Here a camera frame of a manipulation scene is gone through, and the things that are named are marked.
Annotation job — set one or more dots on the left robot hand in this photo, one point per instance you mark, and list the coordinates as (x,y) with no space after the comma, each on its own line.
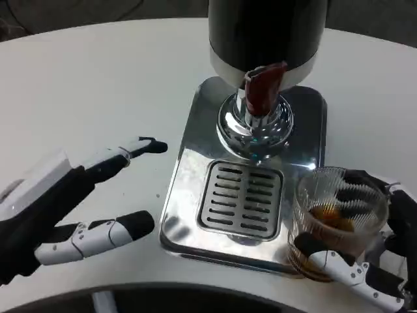
(39,202)

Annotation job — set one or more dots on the dark robot torso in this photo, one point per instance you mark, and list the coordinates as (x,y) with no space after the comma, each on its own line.
(211,298)

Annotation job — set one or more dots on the clear ribbed glass cup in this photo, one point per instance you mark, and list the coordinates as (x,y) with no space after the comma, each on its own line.
(312,202)

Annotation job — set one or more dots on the steel drip grid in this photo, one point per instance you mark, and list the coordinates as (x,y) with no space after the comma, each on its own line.
(228,199)

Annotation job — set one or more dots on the steel drip tray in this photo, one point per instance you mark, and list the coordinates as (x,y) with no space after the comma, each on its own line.
(185,182)

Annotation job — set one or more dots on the black drink dispenser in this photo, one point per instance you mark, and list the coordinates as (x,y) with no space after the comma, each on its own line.
(264,29)

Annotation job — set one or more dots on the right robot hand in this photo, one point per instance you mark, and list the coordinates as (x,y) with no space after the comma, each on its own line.
(400,234)

